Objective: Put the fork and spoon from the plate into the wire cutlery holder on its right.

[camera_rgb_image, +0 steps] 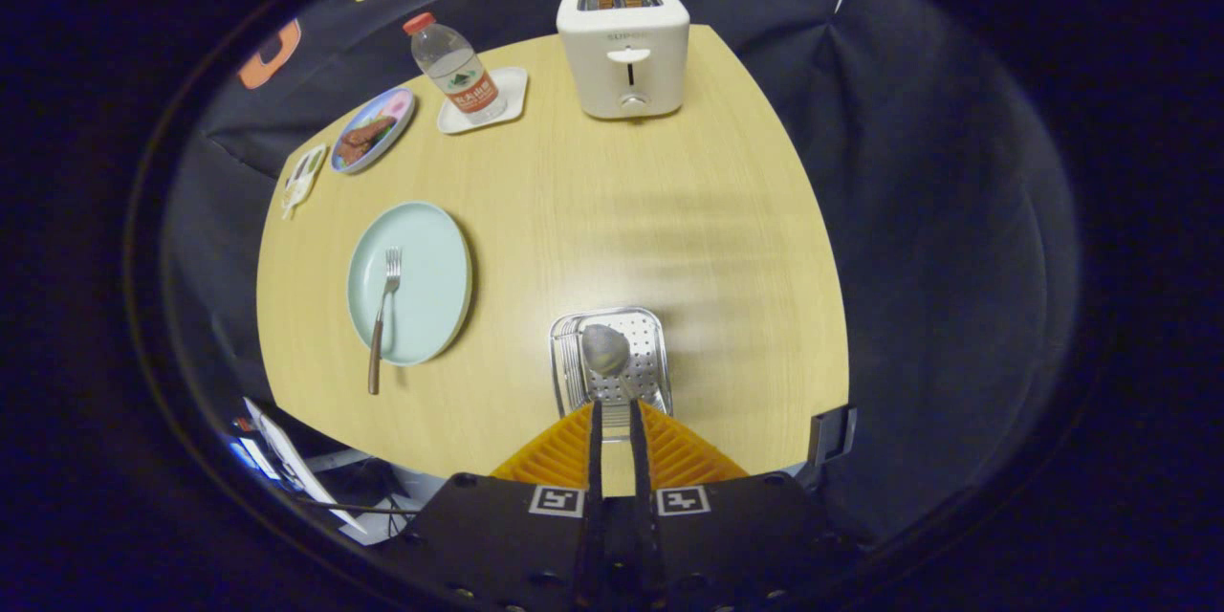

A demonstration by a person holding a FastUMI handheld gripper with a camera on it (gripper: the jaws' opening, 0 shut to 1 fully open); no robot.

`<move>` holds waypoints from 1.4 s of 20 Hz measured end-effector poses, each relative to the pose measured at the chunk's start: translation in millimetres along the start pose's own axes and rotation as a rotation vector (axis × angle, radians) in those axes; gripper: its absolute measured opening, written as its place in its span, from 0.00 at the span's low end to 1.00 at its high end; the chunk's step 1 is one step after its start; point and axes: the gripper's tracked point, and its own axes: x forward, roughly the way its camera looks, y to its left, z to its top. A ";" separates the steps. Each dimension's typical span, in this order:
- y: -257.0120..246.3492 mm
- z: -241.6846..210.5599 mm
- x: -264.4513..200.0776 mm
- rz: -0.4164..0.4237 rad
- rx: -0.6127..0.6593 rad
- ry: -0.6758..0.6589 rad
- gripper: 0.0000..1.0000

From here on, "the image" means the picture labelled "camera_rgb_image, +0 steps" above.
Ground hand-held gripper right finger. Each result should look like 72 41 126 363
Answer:
626 399 842 612

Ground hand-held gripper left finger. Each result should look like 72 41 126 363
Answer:
382 400 605 612

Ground wooden handled metal spoon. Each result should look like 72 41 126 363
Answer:
581 324 637 441

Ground wooden handled metal fork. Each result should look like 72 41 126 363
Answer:
368 246 404 396

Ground black table clamp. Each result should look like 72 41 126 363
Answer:
808 404 859 470

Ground perforated metal tray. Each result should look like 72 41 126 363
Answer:
549 307 674 443

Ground white panel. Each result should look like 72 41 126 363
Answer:
244 397 369 536

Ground pale green plate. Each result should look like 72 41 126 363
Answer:
346 201 473 367

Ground blue lit screen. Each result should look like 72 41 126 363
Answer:
228 435 283 484

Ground black backdrop cloth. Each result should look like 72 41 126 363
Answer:
158 0 1082 546

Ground small white patterned dish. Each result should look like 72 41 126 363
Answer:
280 143 329 221

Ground brown meat pieces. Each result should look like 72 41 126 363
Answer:
337 117 398 165

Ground colourful plate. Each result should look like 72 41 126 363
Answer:
330 86 417 175

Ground white square coaster tray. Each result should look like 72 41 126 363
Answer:
437 67 530 135

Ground clear plastic water bottle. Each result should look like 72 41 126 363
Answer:
403 11 509 125

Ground white toaster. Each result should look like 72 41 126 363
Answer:
557 0 691 120

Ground black cables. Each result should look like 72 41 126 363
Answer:
287 488 422 536

